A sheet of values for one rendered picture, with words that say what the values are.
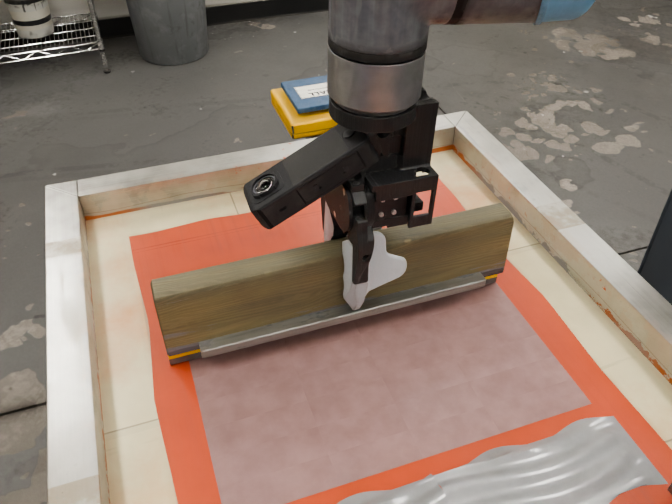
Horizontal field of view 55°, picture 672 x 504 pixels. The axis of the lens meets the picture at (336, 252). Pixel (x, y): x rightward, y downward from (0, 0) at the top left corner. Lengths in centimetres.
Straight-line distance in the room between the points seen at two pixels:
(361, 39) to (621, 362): 40
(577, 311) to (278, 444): 34
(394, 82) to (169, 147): 242
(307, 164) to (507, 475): 30
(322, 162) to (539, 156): 237
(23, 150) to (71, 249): 233
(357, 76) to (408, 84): 4
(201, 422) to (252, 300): 12
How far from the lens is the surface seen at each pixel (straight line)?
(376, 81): 48
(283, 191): 52
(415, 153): 55
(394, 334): 66
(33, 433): 190
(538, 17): 51
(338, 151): 52
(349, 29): 48
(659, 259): 108
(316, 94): 105
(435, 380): 63
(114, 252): 79
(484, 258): 68
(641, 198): 274
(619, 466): 61
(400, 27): 47
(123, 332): 69
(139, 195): 84
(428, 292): 66
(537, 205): 80
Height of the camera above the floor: 144
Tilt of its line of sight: 40 degrees down
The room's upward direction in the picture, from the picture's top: straight up
